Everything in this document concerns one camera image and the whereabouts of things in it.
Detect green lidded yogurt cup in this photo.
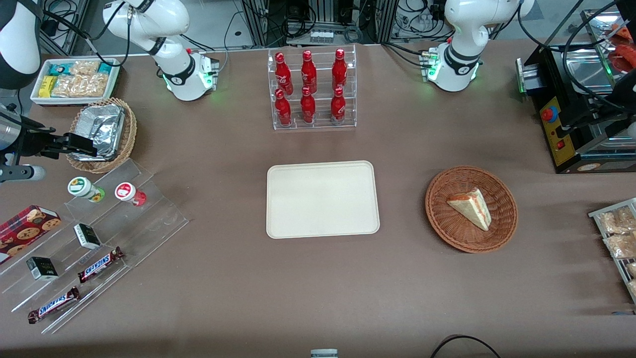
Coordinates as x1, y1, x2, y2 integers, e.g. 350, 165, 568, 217
68, 177, 106, 203

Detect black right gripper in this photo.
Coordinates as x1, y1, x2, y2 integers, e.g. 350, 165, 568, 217
20, 129, 98, 161

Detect Snickers bar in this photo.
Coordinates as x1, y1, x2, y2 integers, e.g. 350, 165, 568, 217
78, 247, 125, 284
27, 286, 80, 324

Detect red plaid cookie box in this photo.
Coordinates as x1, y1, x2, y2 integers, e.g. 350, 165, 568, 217
0, 205, 63, 264

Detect light wicker basket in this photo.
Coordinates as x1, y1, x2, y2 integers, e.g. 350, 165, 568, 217
66, 97, 138, 174

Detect small black box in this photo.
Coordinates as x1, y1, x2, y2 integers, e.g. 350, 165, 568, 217
26, 257, 59, 281
74, 224, 102, 250

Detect wrapped sandwich wedge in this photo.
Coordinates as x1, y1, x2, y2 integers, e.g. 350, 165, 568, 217
446, 187, 492, 232

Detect tray of wrapped snacks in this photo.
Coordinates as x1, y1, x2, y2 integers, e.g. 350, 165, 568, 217
588, 198, 636, 305

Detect clear bag of crackers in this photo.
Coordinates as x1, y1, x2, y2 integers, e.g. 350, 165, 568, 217
52, 74, 110, 98
70, 60, 101, 77

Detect clear bag of nuts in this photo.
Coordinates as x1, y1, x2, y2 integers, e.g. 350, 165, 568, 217
603, 233, 636, 260
597, 206, 636, 235

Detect silver foil packets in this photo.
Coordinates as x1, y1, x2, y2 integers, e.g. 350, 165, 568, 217
68, 104, 126, 161

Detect black floor cable loop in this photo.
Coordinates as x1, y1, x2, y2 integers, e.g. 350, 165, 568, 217
429, 335, 502, 358

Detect clear acrylic stepped shelf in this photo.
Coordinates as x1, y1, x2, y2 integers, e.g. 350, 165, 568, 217
0, 158, 190, 335

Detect clear acrylic bottle rack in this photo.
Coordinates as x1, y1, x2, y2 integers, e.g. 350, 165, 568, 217
267, 44, 357, 131

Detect cream plastic tray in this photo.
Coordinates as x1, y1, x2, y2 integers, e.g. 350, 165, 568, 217
266, 160, 381, 240

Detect red cola bottle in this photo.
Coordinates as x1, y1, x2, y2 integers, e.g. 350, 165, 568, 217
332, 48, 348, 92
275, 52, 294, 96
275, 89, 292, 127
300, 87, 317, 124
330, 87, 346, 123
301, 50, 318, 94

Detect red lidded yogurt cup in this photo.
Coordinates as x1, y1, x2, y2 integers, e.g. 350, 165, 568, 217
115, 182, 147, 207

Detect white plastic snack bin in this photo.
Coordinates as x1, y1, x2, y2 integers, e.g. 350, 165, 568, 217
30, 58, 121, 106

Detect black conveyor machine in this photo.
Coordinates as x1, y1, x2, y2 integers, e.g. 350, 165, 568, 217
516, 7, 636, 174

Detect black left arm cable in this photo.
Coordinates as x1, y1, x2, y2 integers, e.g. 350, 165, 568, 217
517, 0, 628, 112

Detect brown wicker basket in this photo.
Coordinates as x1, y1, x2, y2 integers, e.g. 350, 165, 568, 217
425, 166, 519, 254

